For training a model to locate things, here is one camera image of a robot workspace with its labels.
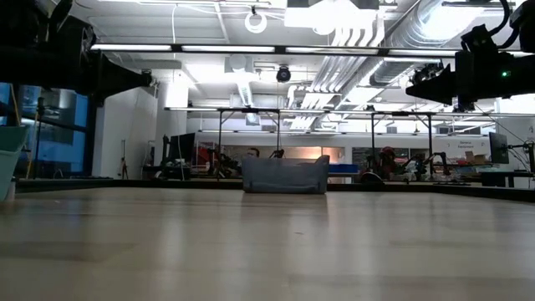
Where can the black overhead camera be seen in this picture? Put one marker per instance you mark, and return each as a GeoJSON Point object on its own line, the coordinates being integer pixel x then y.
{"type": "Point", "coordinates": [283, 75]}

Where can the white LED light bar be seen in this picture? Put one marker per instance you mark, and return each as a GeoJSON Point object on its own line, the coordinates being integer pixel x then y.
{"type": "Point", "coordinates": [227, 49]}
{"type": "Point", "coordinates": [422, 52]}
{"type": "Point", "coordinates": [131, 47]}
{"type": "Point", "coordinates": [330, 50]}

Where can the thin tripod stand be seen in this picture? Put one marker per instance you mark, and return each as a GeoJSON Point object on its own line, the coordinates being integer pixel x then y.
{"type": "Point", "coordinates": [123, 167]}

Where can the black overhead frame bar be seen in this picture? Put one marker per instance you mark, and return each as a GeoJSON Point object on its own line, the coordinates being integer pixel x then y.
{"type": "Point", "coordinates": [280, 49]}

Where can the teal plastic bin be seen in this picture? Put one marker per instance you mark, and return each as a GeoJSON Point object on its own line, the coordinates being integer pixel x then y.
{"type": "Point", "coordinates": [8, 163]}

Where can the white ceiling duct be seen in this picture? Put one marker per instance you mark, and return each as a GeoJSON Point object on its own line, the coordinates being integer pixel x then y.
{"type": "Point", "coordinates": [244, 92]}

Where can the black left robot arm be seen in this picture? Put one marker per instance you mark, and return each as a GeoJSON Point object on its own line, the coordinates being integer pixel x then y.
{"type": "Point", "coordinates": [33, 54]}

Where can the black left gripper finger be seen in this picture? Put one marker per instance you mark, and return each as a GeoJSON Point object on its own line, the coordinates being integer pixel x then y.
{"type": "Point", "coordinates": [121, 79]}

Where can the black side desk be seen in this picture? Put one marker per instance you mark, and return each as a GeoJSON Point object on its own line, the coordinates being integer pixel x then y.
{"type": "Point", "coordinates": [501, 174]}

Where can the silver ceiling duct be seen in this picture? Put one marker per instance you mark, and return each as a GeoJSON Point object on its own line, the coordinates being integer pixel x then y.
{"type": "Point", "coordinates": [409, 42]}

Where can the black background rig frame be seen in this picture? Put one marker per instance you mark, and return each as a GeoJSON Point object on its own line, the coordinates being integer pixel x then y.
{"type": "Point", "coordinates": [248, 110]}

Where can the gray translucent plastic bin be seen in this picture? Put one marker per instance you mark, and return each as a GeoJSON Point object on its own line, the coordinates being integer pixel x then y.
{"type": "Point", "coordinates": [284, 177]}

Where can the black computer monitor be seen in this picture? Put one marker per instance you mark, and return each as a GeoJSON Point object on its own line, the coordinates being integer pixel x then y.
{"type": "Point", "coordinates": [181, 148]}
{"type": "Point", "coordinates": [498, 148]}

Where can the black ceiling mounted camera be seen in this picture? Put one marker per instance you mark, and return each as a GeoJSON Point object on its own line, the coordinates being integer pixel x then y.
{"type": "Point", "coordinates": [424, 73]}

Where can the blue glass window wall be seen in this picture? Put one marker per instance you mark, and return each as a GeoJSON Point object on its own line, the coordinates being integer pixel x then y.
{"type": "Point", "coordinates": [62, 142]}

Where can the white wall sign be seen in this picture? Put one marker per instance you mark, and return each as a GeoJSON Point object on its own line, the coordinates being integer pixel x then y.
{"type": "Point", "coordinates": [464, 146]}

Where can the blue storage bins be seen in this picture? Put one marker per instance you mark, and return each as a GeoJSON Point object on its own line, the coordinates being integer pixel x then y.
{"type": "Point", "coordinates": [344, 168]}

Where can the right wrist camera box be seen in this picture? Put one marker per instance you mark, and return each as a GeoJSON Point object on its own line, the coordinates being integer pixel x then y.
{"type": "Point", "coordinates": [478, 39]}

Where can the dark grey tray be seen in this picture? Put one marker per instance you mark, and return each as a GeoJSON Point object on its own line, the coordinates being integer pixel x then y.
{"type": "Point", "coordinates": [167, 184]}

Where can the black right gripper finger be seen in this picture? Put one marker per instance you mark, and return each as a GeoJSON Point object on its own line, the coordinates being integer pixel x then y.
{"type": "Point", "coordinates": [439, 85]}

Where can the cardboard box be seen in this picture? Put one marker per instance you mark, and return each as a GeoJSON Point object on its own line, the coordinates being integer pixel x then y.
{"type": "Point", "coordinates": [476, 159]}

